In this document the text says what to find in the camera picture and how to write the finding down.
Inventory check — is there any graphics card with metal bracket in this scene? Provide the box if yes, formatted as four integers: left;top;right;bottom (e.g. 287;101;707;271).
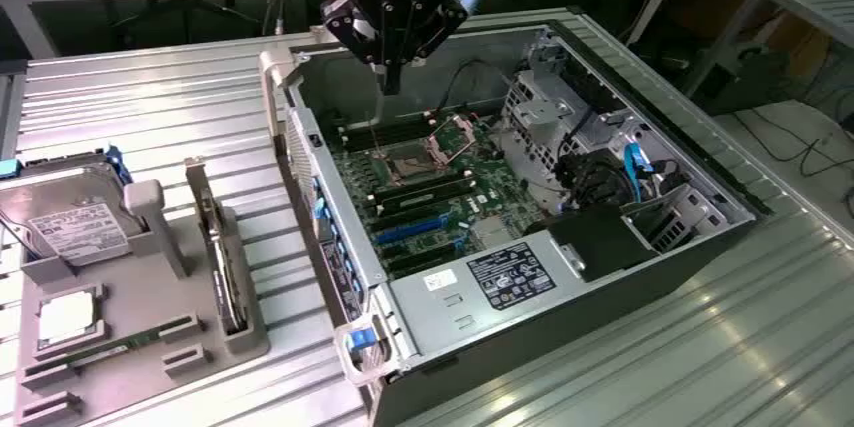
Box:
183;156;253;337

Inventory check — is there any black RAM slot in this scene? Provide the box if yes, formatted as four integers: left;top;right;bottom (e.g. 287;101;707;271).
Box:
339;116;435;138
367;175;471;202
364;170;468;197
344;129;435;151
342;122;436;145
338;110;432;132
370;180;472;208

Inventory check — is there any thin locking lever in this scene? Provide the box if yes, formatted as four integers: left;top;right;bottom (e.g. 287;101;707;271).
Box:
366;110;388;161

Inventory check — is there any metal socket cover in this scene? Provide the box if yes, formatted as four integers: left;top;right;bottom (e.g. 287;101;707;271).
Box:
426;114;480;167

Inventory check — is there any black office chair base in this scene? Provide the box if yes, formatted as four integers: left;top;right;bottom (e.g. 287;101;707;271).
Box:
105;0;265;48

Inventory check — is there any silver metal drive cage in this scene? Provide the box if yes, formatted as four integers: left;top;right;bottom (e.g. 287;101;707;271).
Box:
498;29;648;208

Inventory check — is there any CPU socket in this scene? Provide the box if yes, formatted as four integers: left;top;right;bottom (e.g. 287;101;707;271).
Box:
380;145;439;184

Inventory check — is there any RAM stick with white labels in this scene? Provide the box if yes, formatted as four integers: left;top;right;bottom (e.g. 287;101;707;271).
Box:
376;185;474;215

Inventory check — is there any green motherboard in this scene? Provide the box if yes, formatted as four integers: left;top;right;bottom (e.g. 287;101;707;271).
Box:
329;106;552;281

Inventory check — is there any silver chipset heatsink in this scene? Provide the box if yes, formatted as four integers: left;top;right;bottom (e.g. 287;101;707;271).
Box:
471;218;519;244

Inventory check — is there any long black expansion slot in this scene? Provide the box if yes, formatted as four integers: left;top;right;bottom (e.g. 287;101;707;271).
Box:
378;234;459;261
386;246;466;276

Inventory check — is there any black box device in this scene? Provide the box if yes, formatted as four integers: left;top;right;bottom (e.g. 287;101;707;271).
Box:
692;46;793;116

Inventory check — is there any black plastic shroud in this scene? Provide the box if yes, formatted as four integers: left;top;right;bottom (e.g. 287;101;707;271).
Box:
523;204;659;283

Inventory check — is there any silver disk bay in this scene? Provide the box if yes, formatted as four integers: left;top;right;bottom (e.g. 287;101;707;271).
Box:
616;181;759;256

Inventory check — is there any silver hard disk drive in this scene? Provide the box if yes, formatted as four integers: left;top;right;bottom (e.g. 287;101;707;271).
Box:
0;155;147;268

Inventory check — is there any silver power supply unit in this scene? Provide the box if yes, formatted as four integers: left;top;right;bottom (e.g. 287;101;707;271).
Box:
384;232;592;356

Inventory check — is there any grey plastic parts rack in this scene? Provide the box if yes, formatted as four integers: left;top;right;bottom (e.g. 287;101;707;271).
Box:
12;179;273;427

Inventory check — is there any open black PC case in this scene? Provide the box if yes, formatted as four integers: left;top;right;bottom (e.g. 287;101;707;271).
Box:
256;19;775;427

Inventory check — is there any silver CPU chip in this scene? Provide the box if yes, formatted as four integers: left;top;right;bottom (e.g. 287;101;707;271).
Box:
36;290;100;348

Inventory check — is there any green RAM stick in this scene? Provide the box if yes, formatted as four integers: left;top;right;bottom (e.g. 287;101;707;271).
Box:
31;324;176;366

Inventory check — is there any black looped wire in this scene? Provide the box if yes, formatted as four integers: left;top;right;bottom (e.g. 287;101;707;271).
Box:
444;59;519;116

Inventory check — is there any black wire bundle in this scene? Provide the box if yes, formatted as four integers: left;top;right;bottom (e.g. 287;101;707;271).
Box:
551;150;646;211

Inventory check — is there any blue SATA wire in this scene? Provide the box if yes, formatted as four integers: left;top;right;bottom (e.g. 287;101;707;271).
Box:
622;143;647;204

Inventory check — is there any dark metal frame post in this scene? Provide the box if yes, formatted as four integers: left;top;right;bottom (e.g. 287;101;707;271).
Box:
0;59;28;161

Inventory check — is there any beige case handle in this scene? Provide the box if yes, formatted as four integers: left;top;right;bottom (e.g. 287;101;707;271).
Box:
331;315;396;388

